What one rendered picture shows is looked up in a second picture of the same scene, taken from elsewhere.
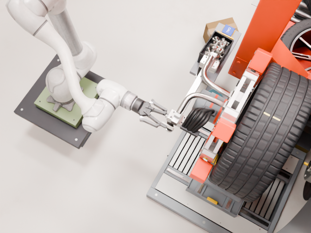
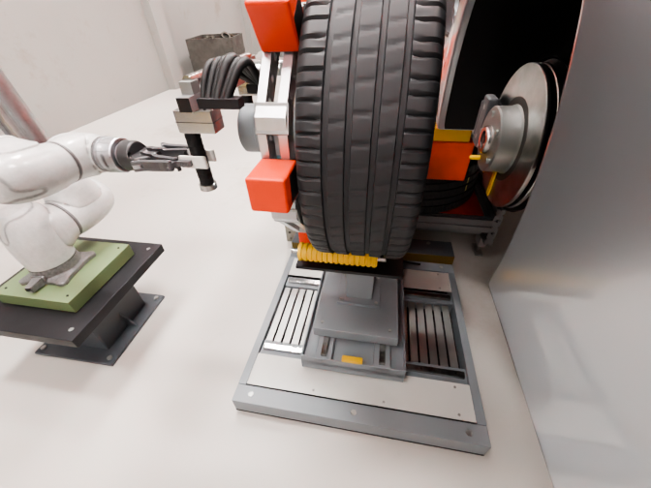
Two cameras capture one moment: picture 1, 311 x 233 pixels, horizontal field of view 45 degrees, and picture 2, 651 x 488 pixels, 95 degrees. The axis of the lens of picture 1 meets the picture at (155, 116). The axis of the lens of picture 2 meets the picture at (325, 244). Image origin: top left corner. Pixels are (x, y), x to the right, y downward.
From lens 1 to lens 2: 1.48 m
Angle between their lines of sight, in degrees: 31
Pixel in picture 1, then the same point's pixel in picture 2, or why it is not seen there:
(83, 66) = (77, 201)
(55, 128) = (30, 323)
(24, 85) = not seen: hidden behind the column
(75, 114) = (73, 287)
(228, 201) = (380, 350)
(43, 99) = (14, 283)
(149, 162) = (235, 351)
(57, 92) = (15, 237)
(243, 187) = (380, 136)
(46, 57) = not seen: hidden behind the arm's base
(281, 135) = not seen: outside the picture
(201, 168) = (269, 167)
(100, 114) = (21, 153)
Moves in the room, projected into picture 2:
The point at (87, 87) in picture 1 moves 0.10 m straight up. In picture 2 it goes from (104, 251) to (91, 231)
